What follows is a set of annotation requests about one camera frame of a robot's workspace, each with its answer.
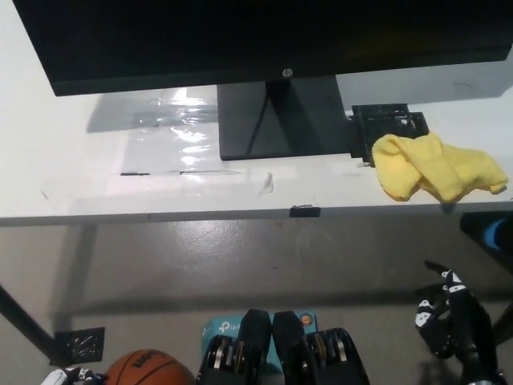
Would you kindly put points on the yellow microfibre cloth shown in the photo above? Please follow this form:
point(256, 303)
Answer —
point(433, 164)

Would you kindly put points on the white desk leg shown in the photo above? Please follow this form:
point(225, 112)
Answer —
point(82, 268)

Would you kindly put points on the small clear tape piece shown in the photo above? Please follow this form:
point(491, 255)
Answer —
point(266, 184)

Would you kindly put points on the black HP monitor with stand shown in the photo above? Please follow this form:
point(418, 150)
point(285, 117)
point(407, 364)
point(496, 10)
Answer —
point(200, 40)

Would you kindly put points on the small black tape strip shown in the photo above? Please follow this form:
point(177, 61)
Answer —
point(305, 211)

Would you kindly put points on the teal tp-link cardboard box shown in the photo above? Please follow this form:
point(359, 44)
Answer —
point(220, 329)

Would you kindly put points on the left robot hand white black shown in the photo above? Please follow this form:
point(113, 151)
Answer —
point(72, 377)

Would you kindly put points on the black floor tape patch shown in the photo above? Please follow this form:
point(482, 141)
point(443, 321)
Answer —
point(82, 344)

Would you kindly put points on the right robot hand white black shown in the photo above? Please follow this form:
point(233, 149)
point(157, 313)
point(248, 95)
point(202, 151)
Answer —
point(469, 321)

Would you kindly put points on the clear plastic sheet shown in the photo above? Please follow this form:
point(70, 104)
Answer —
point(180, 132)

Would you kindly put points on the black box with blue part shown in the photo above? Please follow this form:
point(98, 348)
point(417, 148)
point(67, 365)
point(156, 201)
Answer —
point(491, 234)

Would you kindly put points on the orange basketball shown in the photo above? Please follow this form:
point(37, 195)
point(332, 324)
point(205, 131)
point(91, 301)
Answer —
point(150, 371)

